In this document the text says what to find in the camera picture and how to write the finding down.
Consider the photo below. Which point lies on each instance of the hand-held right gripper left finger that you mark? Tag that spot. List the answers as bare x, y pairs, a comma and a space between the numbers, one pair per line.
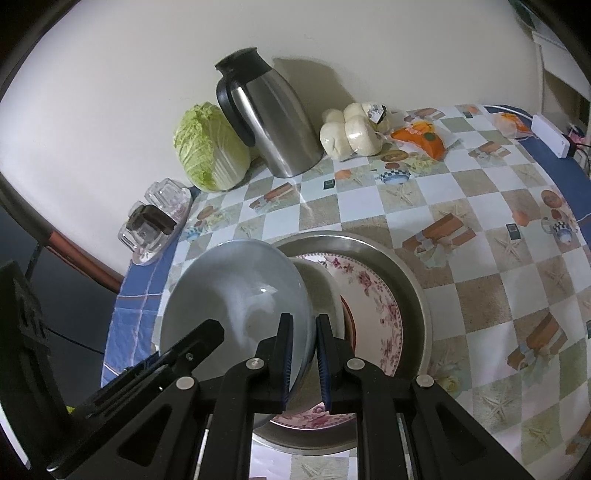
286, 364

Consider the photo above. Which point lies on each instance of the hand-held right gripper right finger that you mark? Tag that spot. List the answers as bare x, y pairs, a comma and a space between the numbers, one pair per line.
323, 369

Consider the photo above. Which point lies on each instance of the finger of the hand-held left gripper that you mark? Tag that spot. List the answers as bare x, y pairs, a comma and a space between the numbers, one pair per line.
203, 334

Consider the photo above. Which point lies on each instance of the white square bowl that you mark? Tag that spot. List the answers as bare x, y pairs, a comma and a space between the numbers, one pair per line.
231, 295

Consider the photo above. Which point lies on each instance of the round floral plate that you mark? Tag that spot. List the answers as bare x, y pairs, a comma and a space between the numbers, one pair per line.
374, 304

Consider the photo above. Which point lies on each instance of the stainless steel basin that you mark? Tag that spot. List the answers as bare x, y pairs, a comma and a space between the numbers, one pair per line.
406, 286

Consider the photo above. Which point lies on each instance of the blue checked cloth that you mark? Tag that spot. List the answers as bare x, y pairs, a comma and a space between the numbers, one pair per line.
134, 314

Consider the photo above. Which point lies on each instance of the clear glass tray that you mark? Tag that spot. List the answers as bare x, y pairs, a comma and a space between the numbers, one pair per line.
178, 217

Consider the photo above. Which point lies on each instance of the glass coffee pot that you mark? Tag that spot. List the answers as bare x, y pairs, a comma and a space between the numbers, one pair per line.
152, 221

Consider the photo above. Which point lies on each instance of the printed checked tablecloth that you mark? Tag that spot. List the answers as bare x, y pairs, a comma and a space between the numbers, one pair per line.
461, 295

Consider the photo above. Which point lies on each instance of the napa cabbage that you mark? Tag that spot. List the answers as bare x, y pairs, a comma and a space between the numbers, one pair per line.
212, 152

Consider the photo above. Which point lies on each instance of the stainless steel thermos jug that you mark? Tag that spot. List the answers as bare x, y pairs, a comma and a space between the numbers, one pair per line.
277, 129

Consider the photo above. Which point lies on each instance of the bag of steamed buns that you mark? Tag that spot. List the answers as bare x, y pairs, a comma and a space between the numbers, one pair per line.
351, 134

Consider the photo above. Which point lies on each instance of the orange snack packet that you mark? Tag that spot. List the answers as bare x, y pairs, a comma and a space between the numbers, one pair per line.
425, 138
510, 123

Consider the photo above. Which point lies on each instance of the white power adapter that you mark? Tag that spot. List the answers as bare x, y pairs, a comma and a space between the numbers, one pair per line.
551, 136

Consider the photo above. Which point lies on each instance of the white cabinet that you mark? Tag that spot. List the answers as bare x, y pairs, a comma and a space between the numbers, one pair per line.
561, 60

